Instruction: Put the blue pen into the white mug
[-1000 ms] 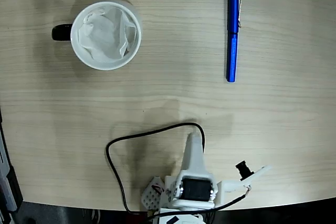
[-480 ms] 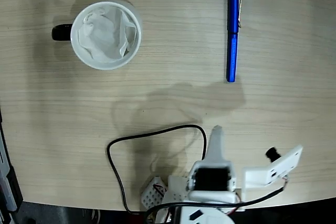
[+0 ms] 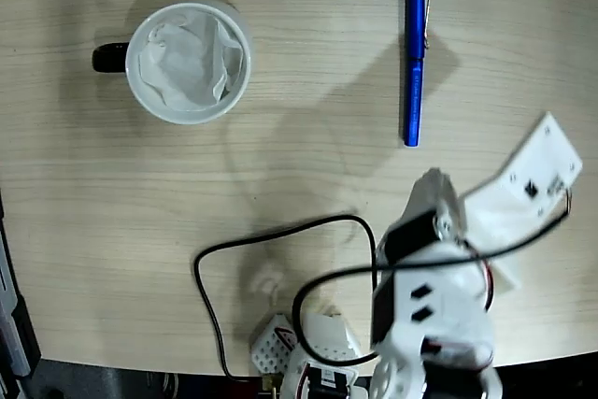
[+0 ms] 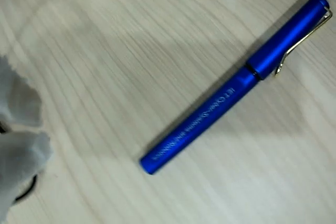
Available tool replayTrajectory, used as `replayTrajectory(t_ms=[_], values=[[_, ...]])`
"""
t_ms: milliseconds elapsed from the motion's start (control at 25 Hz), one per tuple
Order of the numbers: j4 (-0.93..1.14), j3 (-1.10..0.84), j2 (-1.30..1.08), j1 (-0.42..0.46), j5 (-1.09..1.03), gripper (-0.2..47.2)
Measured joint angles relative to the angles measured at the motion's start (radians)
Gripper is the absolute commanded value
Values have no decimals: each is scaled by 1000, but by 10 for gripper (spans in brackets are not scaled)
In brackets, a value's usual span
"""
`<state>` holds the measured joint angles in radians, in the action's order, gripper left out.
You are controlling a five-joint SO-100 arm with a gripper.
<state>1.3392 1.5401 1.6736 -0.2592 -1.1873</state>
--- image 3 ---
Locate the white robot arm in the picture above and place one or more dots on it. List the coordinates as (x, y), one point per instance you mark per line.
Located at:
(439, 305)

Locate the blue metal pen with clip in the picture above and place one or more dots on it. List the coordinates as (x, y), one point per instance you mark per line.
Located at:
(413, 90)

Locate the crumpled white tissue paper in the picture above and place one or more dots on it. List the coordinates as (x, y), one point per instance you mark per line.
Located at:
(187, 67)

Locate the brass clamp knob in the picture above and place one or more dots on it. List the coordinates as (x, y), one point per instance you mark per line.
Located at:
(268, 382)

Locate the wrist camera on white mount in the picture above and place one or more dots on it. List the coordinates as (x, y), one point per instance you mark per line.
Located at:
(532, 175)

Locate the grey and black equipment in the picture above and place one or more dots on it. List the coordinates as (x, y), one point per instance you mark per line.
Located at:
(14, 324)

